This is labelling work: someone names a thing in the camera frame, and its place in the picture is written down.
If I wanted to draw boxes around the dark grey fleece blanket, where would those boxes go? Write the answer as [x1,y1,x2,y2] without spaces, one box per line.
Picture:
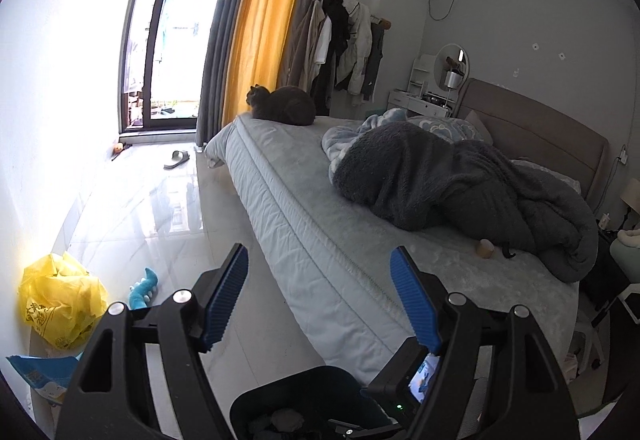
[330,120,599,283]

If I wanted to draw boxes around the round vanity mirror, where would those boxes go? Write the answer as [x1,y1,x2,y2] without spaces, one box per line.
[434,44,471,93]

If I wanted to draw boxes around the yellow curtain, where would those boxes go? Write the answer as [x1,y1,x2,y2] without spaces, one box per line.
[221,0,317,125]

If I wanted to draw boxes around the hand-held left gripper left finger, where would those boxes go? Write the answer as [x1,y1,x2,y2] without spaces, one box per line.
[57,242,250,440]

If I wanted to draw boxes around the light blue patterned blanket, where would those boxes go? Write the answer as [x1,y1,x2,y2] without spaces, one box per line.
[320,107,493,175]

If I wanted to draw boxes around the dark framed glass door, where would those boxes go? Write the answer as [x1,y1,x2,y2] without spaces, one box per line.
[118,0,241,135]

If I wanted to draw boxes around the black bedside table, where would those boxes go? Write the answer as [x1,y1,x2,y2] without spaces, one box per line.
[580,230,631,315]

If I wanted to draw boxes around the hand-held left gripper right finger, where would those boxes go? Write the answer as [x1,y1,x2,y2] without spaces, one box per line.
[389,246,581,440]

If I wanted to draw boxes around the white dressing table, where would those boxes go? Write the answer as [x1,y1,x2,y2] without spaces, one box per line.
[387,54,453,118]

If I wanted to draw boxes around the grey pillow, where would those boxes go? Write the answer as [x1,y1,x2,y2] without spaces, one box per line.
[465,110,493,143]

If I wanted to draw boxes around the white jacket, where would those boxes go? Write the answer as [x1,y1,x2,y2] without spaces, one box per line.
[335,0,373,95]

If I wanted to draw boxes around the black jacket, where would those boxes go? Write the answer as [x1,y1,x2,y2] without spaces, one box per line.
[322,0,356,65]

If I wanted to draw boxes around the grey trousers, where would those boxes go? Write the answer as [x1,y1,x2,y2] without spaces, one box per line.
[362,22,386,103]

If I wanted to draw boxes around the table lamp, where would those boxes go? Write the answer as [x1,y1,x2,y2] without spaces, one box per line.
[620,180,640,215]

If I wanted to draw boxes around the brown padded headboard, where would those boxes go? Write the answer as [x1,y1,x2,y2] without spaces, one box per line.
[452,78,610,215]

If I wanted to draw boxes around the yellow plastic bag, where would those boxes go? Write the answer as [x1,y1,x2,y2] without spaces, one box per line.
[17,252,110,351]

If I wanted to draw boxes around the blue plush toy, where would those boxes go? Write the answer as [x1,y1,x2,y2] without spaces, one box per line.
[128,267,160,311]

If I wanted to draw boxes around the beige coat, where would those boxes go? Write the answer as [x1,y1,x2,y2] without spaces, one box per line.
[287,0,331,95]

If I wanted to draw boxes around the bed with white mattress cover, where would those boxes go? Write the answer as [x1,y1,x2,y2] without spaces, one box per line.
[205,112,608,421]

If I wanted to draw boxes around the blue printed bag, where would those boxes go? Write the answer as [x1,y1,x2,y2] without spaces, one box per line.
[6,352,83,406]

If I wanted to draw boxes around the black trash bin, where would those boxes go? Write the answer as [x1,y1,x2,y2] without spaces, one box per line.
[229,365,401,440]

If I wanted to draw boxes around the dark grey cat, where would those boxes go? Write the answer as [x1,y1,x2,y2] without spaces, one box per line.
[246,84,317,127]

